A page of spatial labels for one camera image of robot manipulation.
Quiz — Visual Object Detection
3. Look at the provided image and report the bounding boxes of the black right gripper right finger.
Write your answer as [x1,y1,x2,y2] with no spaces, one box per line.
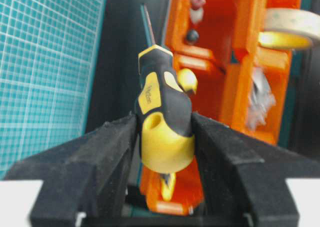
[192,113,320,225]

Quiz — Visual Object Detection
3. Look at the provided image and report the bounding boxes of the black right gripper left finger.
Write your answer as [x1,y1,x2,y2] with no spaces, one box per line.
[3,114,137,225]

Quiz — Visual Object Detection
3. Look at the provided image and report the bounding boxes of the large yellow black screwdriver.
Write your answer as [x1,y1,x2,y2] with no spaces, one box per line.
[135,4,195,174]

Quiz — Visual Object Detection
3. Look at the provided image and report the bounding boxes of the orange container rack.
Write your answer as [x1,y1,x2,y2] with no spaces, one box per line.
[139,0,301,216]

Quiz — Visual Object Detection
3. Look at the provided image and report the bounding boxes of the small yellow black screwdriver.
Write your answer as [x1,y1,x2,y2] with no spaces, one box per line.
[177,68,198,95]

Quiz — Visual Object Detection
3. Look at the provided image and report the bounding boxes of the green grid cutting mat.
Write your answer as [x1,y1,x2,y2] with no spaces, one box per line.
[0,0,107,176]

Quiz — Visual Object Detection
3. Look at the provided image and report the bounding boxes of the beige double-sided tape roll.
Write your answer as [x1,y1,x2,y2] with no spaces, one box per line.
[258,7,320,50]

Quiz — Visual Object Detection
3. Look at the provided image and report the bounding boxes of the white red-capped tube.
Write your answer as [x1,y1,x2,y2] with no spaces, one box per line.
[189,0,206,25]

